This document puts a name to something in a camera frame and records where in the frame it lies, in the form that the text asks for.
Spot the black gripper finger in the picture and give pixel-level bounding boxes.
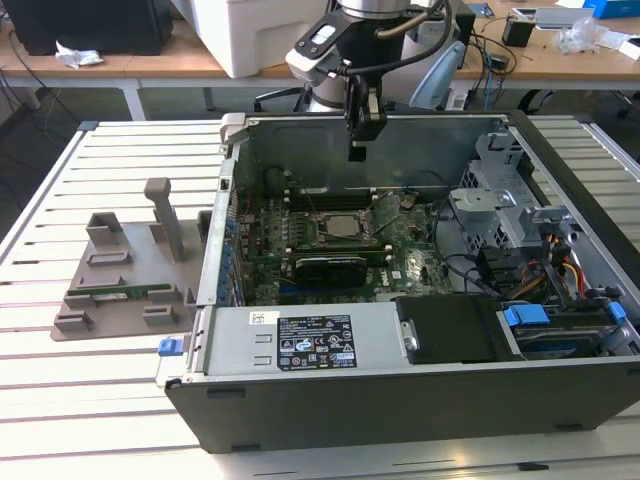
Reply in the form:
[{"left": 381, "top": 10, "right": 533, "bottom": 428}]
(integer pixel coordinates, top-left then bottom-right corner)
[{"left": 343, "top": 81, "right": 388, "bottom": 162}]

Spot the metal socket cover frame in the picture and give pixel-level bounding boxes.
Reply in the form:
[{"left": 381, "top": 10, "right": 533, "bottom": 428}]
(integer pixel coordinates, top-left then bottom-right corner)
[{"left": 367, "top": 191, "right": 403, "bottom": 235}]

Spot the silver CPU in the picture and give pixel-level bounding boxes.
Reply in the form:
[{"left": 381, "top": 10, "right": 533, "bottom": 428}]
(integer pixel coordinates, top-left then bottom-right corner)
[{"left": 322, "top": 214, "right": 369, "bottom": 240}]

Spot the black CPU socket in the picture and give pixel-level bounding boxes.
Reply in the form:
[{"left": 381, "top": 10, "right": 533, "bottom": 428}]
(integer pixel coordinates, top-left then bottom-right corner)
[{"left": 312, "top": 209, "right": 379, "bottom": 247}]

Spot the black office chair base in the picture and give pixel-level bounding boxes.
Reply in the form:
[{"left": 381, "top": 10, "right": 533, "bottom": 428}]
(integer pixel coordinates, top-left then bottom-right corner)
[
  {"left": 517, "top": 89, "right": 556, "bottom": 114},
  {"left": 252, "top": 85, "right": 314, "bottom": 114}
]

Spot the black round board component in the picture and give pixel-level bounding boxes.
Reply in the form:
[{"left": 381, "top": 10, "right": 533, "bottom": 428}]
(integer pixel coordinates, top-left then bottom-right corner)
[{"left": 263, "top": 166, "right": 287, "bottom": 197}]

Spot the white power adapter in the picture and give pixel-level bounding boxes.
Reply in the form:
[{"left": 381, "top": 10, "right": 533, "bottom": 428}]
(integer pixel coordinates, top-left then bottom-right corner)
[{"left": 447, "top": 82, "right": 474, "bottom": 111}]

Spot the white printer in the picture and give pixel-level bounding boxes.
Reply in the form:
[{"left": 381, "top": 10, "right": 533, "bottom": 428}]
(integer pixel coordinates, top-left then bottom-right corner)
[{"left": 191, "top": 0, "right": 341, "bottom": 80}]

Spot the silver metal drive cage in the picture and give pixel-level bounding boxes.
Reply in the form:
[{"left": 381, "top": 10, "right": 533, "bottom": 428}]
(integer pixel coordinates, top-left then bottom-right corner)
[{"left": 447, "top": 130, "right": 586, "bottom": 266}]

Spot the green motherboard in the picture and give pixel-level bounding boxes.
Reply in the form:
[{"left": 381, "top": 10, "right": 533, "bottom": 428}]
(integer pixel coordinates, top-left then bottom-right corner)
[{"left": 234, "top": 192, "right": 454, "bottom": 306}]

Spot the black graphics card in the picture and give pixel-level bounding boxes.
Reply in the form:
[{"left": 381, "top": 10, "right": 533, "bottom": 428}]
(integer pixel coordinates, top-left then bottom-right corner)
[{"left": 292, "top": 254, "right": 369, "bottom": 290}]

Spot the wooden desk with clutter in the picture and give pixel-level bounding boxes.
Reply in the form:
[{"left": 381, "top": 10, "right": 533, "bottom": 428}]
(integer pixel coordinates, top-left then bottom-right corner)
[{"left": 449, "top": 0, "right": 640, "bottom": 94}]

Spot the black connector block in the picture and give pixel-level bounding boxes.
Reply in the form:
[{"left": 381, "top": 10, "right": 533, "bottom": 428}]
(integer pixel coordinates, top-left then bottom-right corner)
[{"left": 475, "top": 246, "right": 521, "bottom": 296}]

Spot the flat white grey box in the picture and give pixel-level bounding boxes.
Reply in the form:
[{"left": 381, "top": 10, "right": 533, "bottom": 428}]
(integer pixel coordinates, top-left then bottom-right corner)
[{"left": 532, "top": 5, "right": 596, "bottom": 30}]

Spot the clear plastic bag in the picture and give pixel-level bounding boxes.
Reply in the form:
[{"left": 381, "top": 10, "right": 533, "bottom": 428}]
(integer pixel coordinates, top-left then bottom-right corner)
[{"left": 552, "top": 17, "right": 611, "bottom": 55}]

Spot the black drive bay cover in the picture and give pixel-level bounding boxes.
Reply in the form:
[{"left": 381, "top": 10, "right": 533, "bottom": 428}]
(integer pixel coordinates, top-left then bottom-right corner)
[{"left": 392, "top": 294, "right": 524, "bottom": 365}]

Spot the silver power supply unit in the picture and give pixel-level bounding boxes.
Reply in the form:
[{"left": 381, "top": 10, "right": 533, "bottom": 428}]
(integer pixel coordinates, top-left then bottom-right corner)
[{"left": 202, "top": 302, "right": 409, "bottom": 377}]

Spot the grey brown parts rack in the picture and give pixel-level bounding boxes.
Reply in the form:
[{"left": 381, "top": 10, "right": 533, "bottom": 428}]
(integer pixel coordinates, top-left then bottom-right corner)
[{"left": 49, "top": 177, "right": 214, "bottom": 344}]

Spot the blue cardboard box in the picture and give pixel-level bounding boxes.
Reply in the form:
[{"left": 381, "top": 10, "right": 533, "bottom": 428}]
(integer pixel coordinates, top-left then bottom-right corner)
[{"left": 582, "top": 0, "right": 640, "bottom": 20}]

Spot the hard disk in blue carrier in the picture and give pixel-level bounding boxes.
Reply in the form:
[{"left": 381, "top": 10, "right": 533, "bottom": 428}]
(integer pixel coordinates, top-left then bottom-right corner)
[{"left": 501, "top": 305, "right": 621, "bottom": 360}]

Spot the small white paper box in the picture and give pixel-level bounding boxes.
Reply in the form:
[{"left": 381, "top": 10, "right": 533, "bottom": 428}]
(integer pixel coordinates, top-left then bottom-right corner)
[{"left": 597, "top": 29, "right": 640, "bottom": 59}]

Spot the large black box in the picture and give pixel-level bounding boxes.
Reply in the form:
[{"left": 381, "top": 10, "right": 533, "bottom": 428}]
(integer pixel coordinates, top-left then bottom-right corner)
[{"left": 2, "top": 0, "right": 175, "bottom": 57}]

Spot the crumpled white paper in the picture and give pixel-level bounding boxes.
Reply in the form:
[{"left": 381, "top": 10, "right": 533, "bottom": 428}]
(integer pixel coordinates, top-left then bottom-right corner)
[{"left": 53, "top": 39, "right": 105, "bottom": 70}]

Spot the dark grey PC case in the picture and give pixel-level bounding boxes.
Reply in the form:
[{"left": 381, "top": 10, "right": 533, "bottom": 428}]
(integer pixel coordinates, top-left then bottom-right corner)
[{"left": 154, "top": 110, "right": 640, "bottom": 454}]

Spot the blue plastic clip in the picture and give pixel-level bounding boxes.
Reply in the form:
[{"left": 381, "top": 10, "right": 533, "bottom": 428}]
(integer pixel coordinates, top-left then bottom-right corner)
[{"left": 606, "top": 286, "right": 627, "bottom": 321}]

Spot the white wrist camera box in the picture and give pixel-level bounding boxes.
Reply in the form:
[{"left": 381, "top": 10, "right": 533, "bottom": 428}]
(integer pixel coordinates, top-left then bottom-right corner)
[{"left": 284, "top": 13, "right": 351, "bottom": 87}]

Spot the pale grey case handle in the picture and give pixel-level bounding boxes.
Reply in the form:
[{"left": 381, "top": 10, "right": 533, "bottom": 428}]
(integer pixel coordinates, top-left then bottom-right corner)
[{"left": 219, "top": 112, "right": 251, "bottom": 146}]

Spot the black cable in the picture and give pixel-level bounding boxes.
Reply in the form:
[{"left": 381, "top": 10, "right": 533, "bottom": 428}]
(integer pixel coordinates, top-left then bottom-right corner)
[{"left": 430, "top": 197, "right": 501, "bottom": 296}]

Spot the wooden desk white frame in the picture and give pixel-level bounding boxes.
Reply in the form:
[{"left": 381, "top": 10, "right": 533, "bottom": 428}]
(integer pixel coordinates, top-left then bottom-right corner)
[{"left": 0, "top": 17, "right": 301, "bottom": 121}]

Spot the yellow red wire bundle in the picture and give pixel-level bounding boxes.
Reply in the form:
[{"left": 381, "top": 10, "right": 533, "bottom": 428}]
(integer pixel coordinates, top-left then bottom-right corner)
[{"left": 519, "top": 232, "right": 587, "bottom": 301}]

